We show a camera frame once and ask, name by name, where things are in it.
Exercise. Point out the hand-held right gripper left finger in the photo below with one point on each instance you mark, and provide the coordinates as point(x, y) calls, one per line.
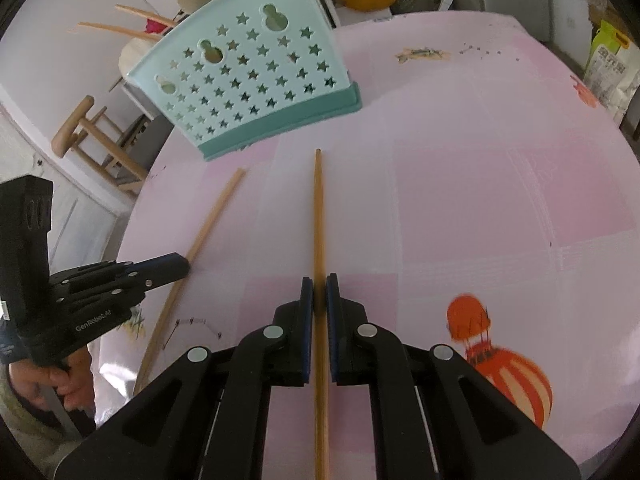
point(306, 320)

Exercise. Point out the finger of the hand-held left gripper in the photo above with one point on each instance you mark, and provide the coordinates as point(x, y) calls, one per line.
point(160, 267)

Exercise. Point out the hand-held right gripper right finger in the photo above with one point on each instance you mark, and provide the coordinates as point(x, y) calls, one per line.
point(332, 320)

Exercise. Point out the single wooden chopstick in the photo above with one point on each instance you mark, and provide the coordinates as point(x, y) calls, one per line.
point(210, 225)
point(319, 220)
point(115, 30)
point(145, 14)

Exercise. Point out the mint green utensil holder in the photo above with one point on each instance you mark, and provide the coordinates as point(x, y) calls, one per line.
point(250, 80)

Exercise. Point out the person's left hand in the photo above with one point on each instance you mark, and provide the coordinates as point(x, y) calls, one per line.
point(75, 385)

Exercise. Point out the wooden chair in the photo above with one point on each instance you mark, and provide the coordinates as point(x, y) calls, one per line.
point(85, 130)

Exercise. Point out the white and green rice bag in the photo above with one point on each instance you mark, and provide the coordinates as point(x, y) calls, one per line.
point(610, 65)

